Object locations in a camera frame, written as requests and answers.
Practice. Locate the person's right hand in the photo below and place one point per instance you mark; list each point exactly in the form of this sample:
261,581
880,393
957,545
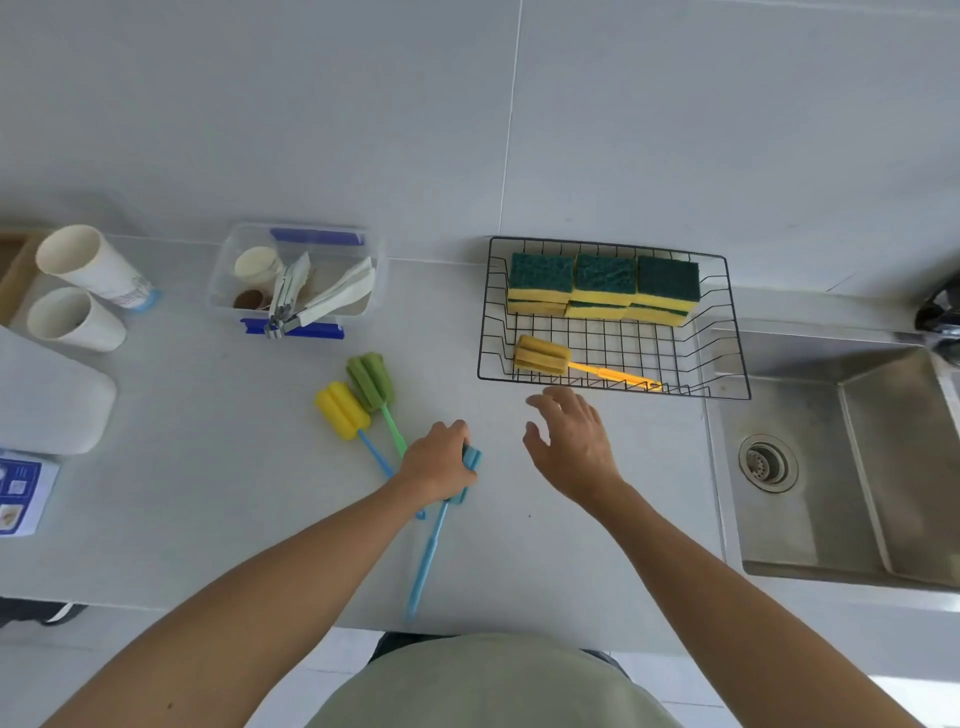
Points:
577,457

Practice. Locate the person's left hand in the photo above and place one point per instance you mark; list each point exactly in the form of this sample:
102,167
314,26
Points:
435,465

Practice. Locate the green sponge brush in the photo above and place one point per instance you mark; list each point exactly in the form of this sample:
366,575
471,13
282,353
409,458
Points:
367,381

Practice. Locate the person's right forearm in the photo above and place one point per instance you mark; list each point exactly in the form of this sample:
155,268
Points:
750,615

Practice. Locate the person's left forearm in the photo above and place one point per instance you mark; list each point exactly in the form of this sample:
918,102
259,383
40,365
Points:
225,622

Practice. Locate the round metal drain strainer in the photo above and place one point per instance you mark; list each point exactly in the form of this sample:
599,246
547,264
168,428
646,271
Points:
767,463

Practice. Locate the white metal tongs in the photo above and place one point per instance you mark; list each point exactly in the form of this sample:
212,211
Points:
337,292
289,289

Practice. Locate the brown round cup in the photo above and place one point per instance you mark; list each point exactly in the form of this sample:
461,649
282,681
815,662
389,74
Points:
251,300

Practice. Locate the clear plastic container blue clips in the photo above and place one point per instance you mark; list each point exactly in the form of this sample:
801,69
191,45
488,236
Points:
315,236

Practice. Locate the cream paper cup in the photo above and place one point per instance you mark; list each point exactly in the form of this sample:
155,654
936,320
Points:
256,264

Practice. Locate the stainless steel sink insert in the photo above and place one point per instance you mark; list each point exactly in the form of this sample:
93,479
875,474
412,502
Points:
915,465

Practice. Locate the metal faucet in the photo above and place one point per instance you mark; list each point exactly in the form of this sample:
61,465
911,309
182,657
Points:
937,315

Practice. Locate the plain white cup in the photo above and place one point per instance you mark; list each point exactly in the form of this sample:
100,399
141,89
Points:
71,319

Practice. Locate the white cup blue base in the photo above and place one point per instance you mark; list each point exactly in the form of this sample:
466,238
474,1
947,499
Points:
82,262

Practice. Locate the black white shoe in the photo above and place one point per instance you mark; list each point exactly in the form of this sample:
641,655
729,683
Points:
52,611

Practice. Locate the blue white small box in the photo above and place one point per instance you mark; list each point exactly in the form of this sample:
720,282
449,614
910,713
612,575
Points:
22,487

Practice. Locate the wooden tray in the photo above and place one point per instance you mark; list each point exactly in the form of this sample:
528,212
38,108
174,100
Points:
11,270

